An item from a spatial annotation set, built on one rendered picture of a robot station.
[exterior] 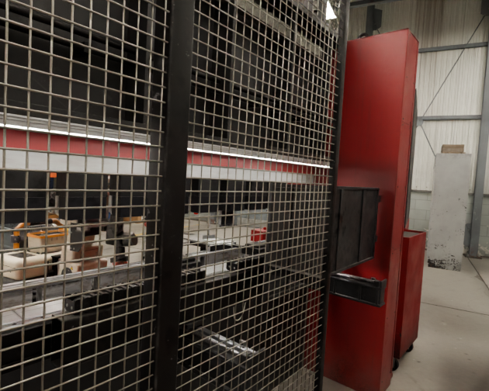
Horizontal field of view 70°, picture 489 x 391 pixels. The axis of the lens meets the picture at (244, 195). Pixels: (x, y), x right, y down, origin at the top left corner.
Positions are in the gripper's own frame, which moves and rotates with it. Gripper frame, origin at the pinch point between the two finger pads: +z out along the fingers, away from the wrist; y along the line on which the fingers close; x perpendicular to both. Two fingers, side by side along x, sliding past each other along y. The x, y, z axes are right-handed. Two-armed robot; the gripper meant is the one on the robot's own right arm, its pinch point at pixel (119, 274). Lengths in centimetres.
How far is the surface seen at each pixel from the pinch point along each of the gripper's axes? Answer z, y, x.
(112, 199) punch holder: -29, 51, -26
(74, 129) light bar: -41, 86, -51
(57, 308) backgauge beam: 7, 80, -53
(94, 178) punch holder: -35, 61, -36
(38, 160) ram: -38, 64, -55
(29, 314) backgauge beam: 8, 80, -60
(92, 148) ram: -44, 64, -38
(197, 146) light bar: -45, 81, -5
